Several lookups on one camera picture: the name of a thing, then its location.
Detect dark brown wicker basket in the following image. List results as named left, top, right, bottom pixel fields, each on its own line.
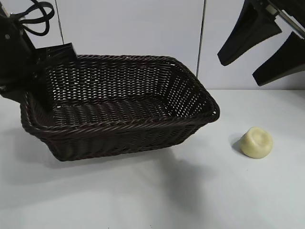
left=20, top=54, right=220, bottom=163

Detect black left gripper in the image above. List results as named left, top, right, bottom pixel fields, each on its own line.
left=0, top=8, right=52, bottom=113

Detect pale yellow egg yolk pastry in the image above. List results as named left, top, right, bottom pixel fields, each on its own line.
left=239, top=126, right=274, bottom=158

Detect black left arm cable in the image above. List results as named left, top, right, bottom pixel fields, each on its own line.
left=14, top=0, right=55, bottom=37

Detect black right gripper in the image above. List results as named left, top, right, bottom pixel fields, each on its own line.
left=217, top=0, right=305, bottom=87

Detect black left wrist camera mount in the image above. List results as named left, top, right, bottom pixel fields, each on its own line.
left=35, top=42, right=78, bottom=70

